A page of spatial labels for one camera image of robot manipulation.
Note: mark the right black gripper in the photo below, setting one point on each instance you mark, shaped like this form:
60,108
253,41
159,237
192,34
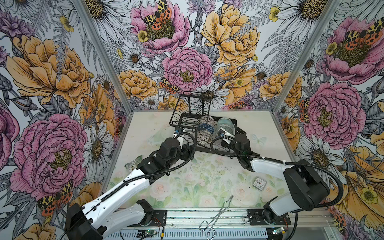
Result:
226,144

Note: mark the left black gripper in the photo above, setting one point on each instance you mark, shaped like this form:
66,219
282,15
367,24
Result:
184,153

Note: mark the grey green pattern bowl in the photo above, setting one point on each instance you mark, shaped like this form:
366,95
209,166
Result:
227,128

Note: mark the blue triangle pattern bowl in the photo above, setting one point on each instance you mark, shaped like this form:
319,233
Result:
206,127

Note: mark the brown dotted pattern bowl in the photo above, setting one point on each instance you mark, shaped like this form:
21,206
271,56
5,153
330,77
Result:
204,137

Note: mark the white lattice pattern bowl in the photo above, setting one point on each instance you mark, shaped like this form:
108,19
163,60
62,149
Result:
207,120

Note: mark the mint green bowl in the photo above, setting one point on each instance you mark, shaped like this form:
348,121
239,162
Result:
225,121

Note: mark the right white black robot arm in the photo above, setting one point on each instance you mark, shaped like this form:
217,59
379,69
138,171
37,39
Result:
307,189

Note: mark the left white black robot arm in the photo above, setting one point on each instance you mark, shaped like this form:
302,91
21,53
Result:
102,217

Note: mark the green snack packet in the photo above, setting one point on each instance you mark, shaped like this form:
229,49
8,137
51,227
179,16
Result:
134,163

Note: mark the left green circuit board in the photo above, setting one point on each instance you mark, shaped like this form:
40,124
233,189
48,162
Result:
144,234

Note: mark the green circuit board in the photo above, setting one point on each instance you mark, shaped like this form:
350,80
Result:
144,234
277,231

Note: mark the right green circuit board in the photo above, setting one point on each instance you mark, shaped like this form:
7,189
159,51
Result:
277,231

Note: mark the black wire dish rack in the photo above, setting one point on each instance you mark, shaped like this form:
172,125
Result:
192,114

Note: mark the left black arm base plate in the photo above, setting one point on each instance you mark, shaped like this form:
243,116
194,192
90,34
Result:
156,218

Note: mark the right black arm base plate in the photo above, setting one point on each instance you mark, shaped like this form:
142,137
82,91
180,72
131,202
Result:
263,217

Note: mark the metal wire tongs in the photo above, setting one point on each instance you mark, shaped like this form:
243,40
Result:
209,227

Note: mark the aluminium front rail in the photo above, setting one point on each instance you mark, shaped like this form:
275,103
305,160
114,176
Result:
224,223

